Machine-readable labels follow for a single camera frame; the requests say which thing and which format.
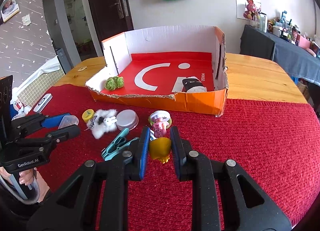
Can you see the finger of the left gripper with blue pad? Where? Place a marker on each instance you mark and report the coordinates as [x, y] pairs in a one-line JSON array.
[[49, 141], [27, 125]]

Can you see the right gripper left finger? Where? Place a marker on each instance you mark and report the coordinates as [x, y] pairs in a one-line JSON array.
[[95, 197]]

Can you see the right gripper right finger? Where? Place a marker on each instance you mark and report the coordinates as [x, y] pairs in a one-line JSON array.
[[225, 197]]

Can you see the clear plastic earring box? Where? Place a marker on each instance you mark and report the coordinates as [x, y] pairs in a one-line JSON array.
[[68, 120]]

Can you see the yellow round tin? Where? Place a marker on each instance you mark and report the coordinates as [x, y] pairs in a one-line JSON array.
[[88, 115]]

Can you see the white fluffy star plush clip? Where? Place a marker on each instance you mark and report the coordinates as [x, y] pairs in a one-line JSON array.
[[103, 121]]

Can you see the large green yarn scrunchie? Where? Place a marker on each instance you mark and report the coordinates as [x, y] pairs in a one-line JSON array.
[[114, 83]]

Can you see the yellow toy figurine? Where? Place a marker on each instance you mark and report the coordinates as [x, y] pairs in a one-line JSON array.
[[160, 149]]

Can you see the pink doll figurine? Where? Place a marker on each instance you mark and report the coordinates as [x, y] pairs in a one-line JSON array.
[[160, 121]]

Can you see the black white bowling pin doll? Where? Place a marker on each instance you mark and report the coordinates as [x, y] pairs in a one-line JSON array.
[[193, 85]]

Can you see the person left hand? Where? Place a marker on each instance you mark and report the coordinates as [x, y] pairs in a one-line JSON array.
[[29, 177]]

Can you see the white power bank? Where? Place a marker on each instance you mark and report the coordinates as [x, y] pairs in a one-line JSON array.
[[42, 103]]

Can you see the teal hair claw clip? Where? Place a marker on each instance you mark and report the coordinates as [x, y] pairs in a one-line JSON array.
[[117, 146]]

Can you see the white round compact case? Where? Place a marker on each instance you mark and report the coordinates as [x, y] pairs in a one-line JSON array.
[[127, 119]]

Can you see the orange cardboard box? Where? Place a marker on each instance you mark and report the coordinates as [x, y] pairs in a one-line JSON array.
[[154, 61]]

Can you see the dark brown door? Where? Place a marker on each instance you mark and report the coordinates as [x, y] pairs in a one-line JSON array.
[[110, 17]]

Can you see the blue cloth side table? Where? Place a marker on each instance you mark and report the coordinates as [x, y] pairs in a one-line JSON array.
[[294, 60]]

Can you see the pink rabbit plush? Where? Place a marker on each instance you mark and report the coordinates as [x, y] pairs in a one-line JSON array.
[[251, 11]]

